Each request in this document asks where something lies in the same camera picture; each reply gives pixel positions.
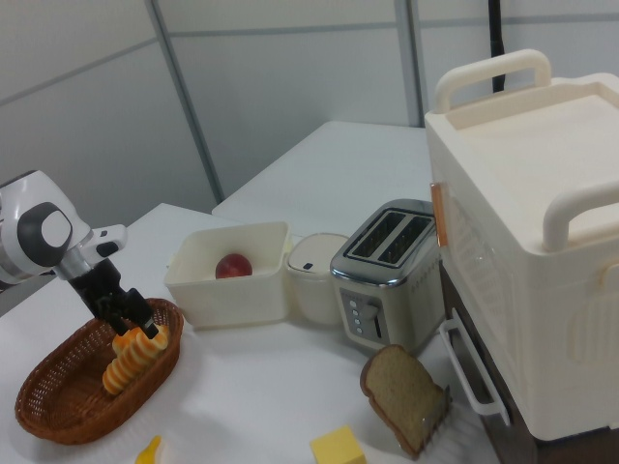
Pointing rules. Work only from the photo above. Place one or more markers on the long ridged orange-white bread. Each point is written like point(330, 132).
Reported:
point(123, 367)

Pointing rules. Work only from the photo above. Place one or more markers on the brown bread slice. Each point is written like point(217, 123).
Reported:
point(396, 391)

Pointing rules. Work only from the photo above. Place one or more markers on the black vertical pole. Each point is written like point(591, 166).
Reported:
point(495, 29)

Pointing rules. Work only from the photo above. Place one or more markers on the white square plastic tub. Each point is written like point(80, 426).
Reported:
point(227, 302)

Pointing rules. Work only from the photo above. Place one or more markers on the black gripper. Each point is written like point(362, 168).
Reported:
point(99, 287)

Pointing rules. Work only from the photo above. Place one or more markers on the yellow cube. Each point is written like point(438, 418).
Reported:
point(338, 447)

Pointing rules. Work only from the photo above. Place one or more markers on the brown wicker basket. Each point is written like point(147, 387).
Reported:
point(63, 411)

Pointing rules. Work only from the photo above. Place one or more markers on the small cream lidded bin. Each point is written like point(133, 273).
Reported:
point(309, 295)

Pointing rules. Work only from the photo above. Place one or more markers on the cream and chrome toaster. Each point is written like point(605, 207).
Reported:
point(387, 309)

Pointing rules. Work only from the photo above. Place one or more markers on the yellow banana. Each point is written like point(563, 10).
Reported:
point(150, 454)

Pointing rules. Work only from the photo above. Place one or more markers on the red apple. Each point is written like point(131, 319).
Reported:
point(234, 267)

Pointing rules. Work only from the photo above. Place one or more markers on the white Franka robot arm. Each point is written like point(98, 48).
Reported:
point(43, 232)

